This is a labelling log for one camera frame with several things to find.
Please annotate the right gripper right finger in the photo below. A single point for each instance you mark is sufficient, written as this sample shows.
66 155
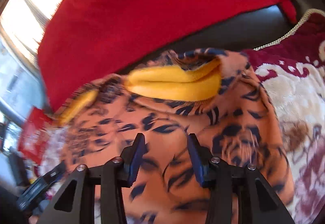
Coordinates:
257 201

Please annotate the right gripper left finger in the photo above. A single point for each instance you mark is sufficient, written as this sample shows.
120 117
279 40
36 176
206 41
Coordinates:
74 201

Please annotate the orange floral garment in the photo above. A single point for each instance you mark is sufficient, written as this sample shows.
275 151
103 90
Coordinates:
212 93

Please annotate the red gift box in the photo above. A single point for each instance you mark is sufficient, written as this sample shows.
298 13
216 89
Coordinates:
34 137

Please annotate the white standing air conditioner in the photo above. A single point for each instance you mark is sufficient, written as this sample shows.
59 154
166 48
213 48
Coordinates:
21 89

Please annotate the floral plush seat cover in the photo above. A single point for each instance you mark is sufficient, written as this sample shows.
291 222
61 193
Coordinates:
291 69

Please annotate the red throw blanket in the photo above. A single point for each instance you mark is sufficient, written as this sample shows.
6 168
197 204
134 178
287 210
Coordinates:
87 39

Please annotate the black leather sofa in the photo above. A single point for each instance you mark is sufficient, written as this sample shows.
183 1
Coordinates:
245 31

